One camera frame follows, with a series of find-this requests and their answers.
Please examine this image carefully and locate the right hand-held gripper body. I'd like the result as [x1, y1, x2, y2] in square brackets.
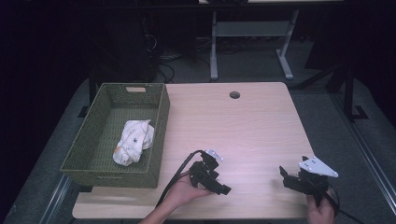
[292, 156, 339, 207]

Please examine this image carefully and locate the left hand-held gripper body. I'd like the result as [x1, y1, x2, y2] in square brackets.
[189, 149, 224, 189]

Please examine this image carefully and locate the white printed cloth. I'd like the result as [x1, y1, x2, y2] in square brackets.
[112, 119, 155, 167]

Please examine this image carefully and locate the green woven basket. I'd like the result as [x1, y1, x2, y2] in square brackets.
[60, 82, 171, 189]

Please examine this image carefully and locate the person's left hand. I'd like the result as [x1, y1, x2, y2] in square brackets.
[162, 172, 217, 213]

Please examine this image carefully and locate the person's right hand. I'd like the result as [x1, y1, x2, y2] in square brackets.
[305, 189, 337, 224]

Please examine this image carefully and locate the black metal stand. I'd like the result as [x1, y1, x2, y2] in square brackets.
[292, 60, 370, 123]

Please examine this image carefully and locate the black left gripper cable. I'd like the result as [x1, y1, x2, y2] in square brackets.
[154, 149, 205, 209]

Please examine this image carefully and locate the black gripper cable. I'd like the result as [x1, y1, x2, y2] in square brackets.
[154, 149, 205, 209]
[323, 182, 366, 224]

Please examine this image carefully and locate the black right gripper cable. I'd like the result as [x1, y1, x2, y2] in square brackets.
[323, 182, 366, 224]

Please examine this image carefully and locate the bundle of floor cables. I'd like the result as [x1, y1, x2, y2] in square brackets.
[141, 18, 216, 84]

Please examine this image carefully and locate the white metal desk frame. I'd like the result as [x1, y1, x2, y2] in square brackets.
[209, 8, 301, 82]

